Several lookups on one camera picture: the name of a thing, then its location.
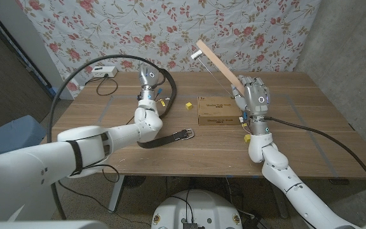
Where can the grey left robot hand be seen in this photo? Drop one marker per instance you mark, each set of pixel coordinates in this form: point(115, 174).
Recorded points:
point(148, 78)

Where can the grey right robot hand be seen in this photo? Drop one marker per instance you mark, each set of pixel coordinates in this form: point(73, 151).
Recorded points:
point(256, 98)

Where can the long wooden stick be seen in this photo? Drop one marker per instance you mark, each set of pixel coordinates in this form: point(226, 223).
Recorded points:
point(218, 63)

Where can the dark brown leather belt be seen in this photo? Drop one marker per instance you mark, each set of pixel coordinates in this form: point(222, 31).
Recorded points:
point(157, 143)

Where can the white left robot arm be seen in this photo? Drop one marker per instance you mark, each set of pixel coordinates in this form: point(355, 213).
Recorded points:
point(27, 175)

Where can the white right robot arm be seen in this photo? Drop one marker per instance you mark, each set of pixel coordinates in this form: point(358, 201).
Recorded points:
point(278, 171)

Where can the flat cardboard box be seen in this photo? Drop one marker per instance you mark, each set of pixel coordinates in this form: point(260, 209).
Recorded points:
point(218, 109)

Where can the small yellow block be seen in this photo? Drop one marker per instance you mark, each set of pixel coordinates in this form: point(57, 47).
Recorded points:
point(188, 106)
point(247, 138)

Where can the white power strip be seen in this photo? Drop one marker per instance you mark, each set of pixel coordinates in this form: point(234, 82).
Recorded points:
point(104, 71)

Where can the floral backdrop cloth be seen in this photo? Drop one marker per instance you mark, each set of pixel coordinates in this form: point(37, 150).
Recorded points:
point(170, 31)

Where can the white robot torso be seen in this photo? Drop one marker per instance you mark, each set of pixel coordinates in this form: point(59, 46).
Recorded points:
point(214, 206)

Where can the white table leg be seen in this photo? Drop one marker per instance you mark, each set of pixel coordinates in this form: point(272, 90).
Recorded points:
point(117, 194)

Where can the blue chair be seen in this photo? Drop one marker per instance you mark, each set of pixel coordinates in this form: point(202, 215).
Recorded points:
point(8, 136)

